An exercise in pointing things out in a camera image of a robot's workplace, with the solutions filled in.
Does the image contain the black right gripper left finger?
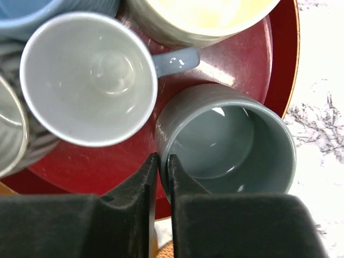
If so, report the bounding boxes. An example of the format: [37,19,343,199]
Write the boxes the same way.
[1,153,158,257]

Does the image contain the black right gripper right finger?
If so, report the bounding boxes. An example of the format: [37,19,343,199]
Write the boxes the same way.
[168,155,327,258]

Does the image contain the woven rattan coaster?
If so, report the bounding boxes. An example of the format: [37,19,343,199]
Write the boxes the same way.
[156,241,174,258]

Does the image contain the dark green mug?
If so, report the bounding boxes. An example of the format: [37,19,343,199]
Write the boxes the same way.
[155,84,296,196]

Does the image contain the cream yellow mug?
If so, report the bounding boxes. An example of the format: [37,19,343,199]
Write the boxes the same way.
[126,0,279,48]

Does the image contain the light blue mug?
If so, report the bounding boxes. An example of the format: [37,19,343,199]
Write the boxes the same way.
[1,0,120,41]

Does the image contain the ribbed grey cup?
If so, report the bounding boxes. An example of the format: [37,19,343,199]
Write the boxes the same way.
[1,38,60,178]

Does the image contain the small grey cup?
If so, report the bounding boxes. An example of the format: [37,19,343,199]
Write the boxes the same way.
[19,11,200,147]

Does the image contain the dark red round tray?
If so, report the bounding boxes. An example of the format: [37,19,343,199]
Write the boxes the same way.
[0,0,300,222]

